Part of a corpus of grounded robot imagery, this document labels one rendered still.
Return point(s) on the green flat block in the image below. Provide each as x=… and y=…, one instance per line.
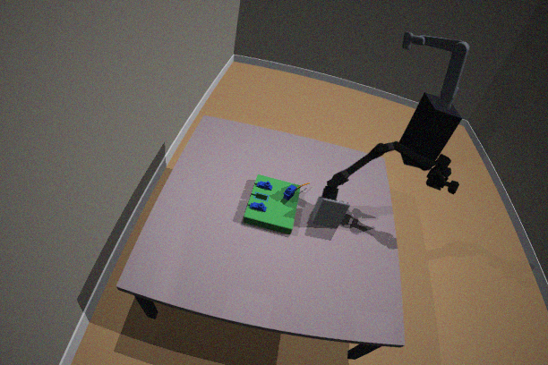
x=267, y=207

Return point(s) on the blue micro servo with orange cable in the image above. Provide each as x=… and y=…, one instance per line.
x=290, y=191

